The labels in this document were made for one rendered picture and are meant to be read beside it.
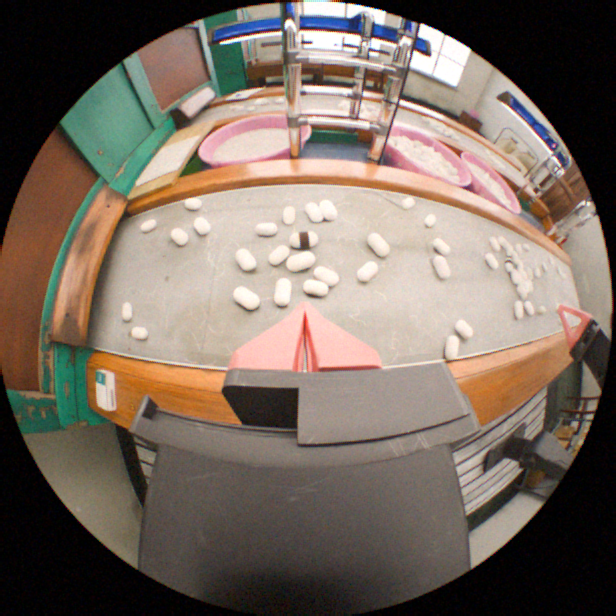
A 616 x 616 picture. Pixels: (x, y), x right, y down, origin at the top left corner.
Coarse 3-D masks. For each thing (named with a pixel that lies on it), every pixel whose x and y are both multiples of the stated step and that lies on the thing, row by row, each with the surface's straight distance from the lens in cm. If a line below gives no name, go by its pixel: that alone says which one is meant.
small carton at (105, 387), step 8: (96, 376) 38; (104, 376) 36; (112, 376) 36; (96, 384) 39; (104, 384) 36; (112, 384) 37; (104, 392) 37; (112, 392) 37; (104, 400) 37; (112, 400) 37; (104, 408) 38; (112, 408) 37
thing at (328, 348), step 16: (320, 320) 9; (320, 336) 7; (336, 336) 7; (352, 336) 7; (320, 352) 6; (336, 352) 6; (352, 352) 6; (368, 352) 6; (320, 368) 5; (336, 368) 6; (352, 368) 6; (368, 368) 6
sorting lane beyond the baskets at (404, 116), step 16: (304, 96) 97; (320, 96) 98; (208, 112) 101; (224, 112) 90; (240, 112) 84; (256, 112) 79; (400, 112) 100; (448, 128) 117; (464, 144) 106; (480, 144) 136; (512, 176) 132
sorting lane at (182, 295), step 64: (256, 192) 37; (320, 192) 36; (384, 192) 39; (128, 256) 45; (192, 256) 33; (256, 256) 28; (320, 256) 27; (384, 256) 30; (448, 256) 37; (128, 320) 38; (192, 320) 29; (256, 320) 25; (384, 320) 26; (448, 320) 32; (512, 320) 48; (576, 320) 124
